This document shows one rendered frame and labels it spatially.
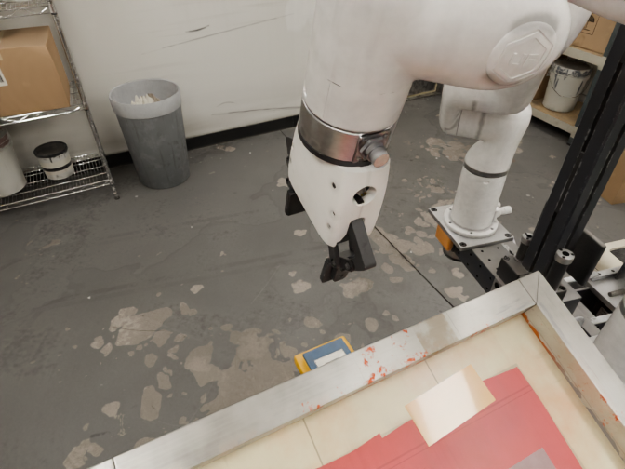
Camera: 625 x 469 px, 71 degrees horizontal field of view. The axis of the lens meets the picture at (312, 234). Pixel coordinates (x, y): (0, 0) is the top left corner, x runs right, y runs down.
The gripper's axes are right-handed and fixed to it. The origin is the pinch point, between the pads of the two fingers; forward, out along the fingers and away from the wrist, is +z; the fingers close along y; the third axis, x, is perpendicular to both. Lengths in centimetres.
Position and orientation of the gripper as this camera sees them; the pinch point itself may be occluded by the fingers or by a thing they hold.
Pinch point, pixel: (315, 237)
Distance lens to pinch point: 47.8
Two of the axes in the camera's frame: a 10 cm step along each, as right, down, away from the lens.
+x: -8.9, 2.8, -3.5
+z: -1.4, 5.7, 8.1
